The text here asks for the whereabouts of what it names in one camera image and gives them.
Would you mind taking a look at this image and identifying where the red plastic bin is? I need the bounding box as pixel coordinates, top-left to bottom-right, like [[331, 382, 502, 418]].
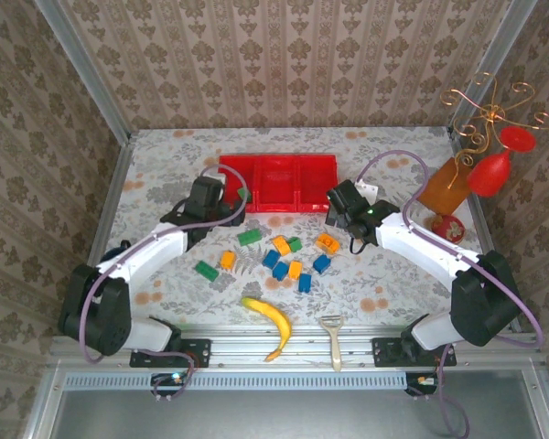
[[296, 155, 339, 213], [253, 155, 300, 214], [218, 155, 257, 214]]

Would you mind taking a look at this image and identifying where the orange stand base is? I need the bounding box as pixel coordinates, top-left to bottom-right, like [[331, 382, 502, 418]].
[[416, 157, 473, 217]]

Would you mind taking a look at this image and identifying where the yellow banana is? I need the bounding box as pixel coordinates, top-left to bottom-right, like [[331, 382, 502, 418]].
[[240, 296, 294, 364]]

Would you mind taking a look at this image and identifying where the cream vegetable peeler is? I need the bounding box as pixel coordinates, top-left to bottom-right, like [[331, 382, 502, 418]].
[[319, 314, 346, 373]]

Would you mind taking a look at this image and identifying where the red wine glass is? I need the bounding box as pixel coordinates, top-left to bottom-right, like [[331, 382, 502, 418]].
[[466, 126, 538, 198]]

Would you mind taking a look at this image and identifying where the small black electronics board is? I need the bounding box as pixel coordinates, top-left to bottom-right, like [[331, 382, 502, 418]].
[[404, 372, 440, 397], [150, 370, 189, 397]]

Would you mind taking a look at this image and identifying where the aluminium mounting rail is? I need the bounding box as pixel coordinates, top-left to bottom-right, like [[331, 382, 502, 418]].
[[49, 324, 546, 372]]

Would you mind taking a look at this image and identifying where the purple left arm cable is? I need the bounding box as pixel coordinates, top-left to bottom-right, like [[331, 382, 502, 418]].
[[80, 164, 249, 404]]

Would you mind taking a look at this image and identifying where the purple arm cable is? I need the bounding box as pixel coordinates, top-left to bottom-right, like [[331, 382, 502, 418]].
[[356, 149, 544, 437], [80, 164, 249, 404]]

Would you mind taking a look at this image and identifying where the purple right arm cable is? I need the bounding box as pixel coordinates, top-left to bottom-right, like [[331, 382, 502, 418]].
[[356, 149, 544, 437]]

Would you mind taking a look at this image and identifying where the gold wire stand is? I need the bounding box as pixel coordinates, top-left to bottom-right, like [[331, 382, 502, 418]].
[[440, 71, 549, 191]]

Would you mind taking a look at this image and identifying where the grey slotted cable duct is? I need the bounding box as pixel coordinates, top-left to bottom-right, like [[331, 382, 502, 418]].
[[63, 370, 409, 391]]

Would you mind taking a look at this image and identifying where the aluminium frame post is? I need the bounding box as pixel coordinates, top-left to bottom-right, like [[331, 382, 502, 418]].
[[450, 0, 541, 134], [32, 0, 134, 143]]

